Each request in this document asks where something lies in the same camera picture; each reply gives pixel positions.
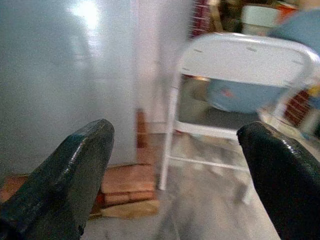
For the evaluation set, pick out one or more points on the red brick stack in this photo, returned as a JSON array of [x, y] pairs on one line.
[[127, 182]]

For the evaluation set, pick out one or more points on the white folding chair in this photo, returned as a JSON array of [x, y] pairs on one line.
[[237, 57]]

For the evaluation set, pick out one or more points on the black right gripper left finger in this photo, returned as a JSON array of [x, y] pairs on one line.
[[62, 187]]

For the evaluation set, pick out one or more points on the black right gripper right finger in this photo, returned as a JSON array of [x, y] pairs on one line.
[[287, 187]]

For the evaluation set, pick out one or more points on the white fridge body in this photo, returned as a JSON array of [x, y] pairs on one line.
[[155, 62]]

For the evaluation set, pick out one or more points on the light blue kid chair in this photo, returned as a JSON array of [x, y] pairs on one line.
[[240, 97]]

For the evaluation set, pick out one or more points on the wooden pallet board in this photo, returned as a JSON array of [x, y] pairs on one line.
[[130, 212]]

